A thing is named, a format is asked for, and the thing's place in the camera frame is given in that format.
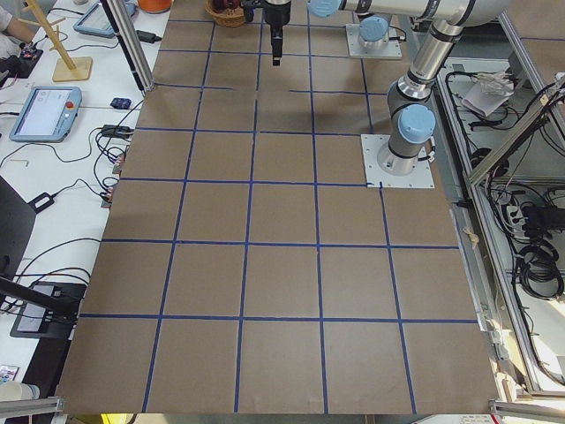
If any woven wicker basket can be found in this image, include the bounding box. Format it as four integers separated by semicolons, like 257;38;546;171
205;0;245;27

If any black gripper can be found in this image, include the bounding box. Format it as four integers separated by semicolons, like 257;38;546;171
263;0;290;66

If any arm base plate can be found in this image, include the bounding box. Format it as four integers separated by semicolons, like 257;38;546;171
345;24;403;60
360;134;435;189

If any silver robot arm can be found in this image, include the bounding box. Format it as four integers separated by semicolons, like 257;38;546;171
306;1;509;177
358;15;390;49

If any orange round object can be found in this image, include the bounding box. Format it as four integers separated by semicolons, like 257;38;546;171
138;0;173;14

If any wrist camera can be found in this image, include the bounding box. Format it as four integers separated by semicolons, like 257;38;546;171
240;0;262;23

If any wooden mug stand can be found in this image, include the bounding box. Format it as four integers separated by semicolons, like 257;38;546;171
22;0;93;83

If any blue teach pendant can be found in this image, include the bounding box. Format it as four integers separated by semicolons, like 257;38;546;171
73;2;115;38
9;87;82;143

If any dark red apple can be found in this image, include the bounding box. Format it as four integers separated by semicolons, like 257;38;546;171
212;0;240;12

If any black monitor stand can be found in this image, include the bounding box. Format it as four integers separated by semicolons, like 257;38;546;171
1;180;86;340

